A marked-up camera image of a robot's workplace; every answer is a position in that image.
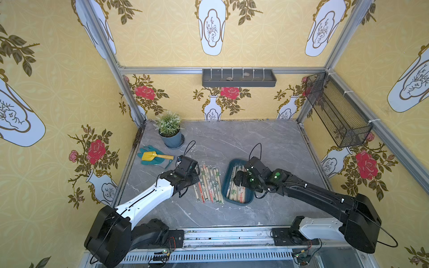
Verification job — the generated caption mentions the green panda chopsticks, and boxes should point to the green panda chopsticks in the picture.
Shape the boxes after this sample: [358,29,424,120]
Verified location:
[200,165,211,201]

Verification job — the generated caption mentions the green label chopsticks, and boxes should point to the green label chopsticks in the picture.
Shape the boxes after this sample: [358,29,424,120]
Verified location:
[208,166,219,203]

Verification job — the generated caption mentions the teal plastic storage box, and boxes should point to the teal plastic storage box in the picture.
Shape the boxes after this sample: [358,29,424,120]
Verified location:
[221,158,257,205]

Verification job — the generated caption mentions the red striped chopsticks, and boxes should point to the red striped chopsticks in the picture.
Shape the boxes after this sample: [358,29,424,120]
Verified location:
[198,182,205,203]

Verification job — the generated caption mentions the green tip chopsticks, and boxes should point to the green tip chopsticks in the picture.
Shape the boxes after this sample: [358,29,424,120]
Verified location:
[215,168,225,204]

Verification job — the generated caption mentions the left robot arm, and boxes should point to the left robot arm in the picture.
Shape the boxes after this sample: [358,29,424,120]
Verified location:
[84,167,200,268]

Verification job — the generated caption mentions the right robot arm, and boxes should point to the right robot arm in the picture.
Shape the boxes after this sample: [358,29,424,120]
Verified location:
[233,168,382,253]

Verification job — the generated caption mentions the green garden glove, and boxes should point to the green garden glove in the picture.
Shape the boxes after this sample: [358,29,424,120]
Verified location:
[137,145,165,165]

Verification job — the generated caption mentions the yellow hand trowel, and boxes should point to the yellow hand trowel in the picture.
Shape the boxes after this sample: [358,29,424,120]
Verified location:
[141,151,174,161]

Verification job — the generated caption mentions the potted green plant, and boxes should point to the potted green plant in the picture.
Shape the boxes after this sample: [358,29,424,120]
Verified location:
[154,111,184,149]

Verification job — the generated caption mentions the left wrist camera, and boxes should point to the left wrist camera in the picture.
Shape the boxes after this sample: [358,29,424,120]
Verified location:
[175,155,198,176]

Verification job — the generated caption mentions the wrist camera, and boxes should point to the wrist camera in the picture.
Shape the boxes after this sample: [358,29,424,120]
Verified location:
[175,155,198,176]
[245,156,272,179]

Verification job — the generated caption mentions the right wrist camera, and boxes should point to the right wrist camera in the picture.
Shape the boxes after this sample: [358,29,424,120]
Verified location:
[245,156,272,179]

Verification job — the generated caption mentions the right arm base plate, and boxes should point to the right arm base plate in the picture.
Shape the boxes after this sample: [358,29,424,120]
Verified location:
[270,227,320,247]

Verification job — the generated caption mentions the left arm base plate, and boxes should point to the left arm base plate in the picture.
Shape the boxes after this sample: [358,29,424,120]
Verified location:
[143,230,184,249]

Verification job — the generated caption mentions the aluminium front rail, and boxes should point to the aluminium front rail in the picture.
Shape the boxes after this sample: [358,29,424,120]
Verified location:
[120,226,379,268]

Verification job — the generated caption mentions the grey wall shelf tray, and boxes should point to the grey wall shelf tray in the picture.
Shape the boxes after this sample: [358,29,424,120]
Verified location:
[202,68,277,88]

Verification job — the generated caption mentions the black wire mesh basket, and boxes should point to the black wire mesh basket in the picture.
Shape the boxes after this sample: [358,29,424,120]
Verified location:
[304,73,373,147]

